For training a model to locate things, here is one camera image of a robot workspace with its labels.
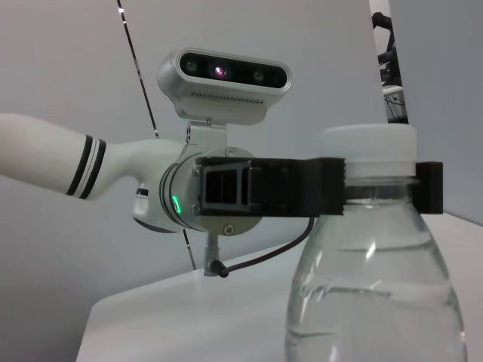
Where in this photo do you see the dark background equipment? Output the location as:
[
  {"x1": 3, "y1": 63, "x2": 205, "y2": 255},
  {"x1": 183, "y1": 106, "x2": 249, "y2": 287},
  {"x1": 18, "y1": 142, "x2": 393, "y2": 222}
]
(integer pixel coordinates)
[{"x1": 371, "y1": 11, "x2": 409, "y2": 124}]

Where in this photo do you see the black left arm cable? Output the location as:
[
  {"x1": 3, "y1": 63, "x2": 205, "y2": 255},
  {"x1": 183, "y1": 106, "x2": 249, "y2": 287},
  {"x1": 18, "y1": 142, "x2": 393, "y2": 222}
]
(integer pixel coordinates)
[{"x1": 211, "y1": 216, "x2": 316, "y2": 279}]

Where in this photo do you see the clear water bottle green label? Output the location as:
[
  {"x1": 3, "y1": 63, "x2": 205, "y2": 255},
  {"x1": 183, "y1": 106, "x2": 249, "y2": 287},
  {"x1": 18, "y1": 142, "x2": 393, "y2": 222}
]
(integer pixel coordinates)
[{"x1": 283, "y1": 124, "x2": 469, "y2": 362}]

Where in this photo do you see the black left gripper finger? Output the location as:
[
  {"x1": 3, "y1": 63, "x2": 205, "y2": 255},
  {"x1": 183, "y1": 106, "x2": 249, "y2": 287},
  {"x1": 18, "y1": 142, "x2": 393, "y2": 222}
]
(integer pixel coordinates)
[{"x1": 416, "y1": 161, "x2": 445, "y2": 215}]

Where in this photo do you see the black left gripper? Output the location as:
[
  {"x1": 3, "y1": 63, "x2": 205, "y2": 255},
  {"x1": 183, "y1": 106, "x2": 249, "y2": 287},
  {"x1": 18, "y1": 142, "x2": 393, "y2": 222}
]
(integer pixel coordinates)
[{"x1": 195, "y1": 156, "x2": 347, "y2": 218}]

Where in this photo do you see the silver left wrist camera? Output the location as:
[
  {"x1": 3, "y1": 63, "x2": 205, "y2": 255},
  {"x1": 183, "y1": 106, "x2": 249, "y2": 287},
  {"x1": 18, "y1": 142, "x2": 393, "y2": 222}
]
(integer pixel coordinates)
[{"x1": 156, "y1": 47, "x2": 294, "y2": 126}]

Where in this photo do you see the silver left gripper connector post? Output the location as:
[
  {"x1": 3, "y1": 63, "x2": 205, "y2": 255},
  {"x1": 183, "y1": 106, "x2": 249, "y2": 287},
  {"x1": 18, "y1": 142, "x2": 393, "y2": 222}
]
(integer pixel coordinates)
[{"x1": 202, "y1": 232, "x2": 222, "y2": 278}]

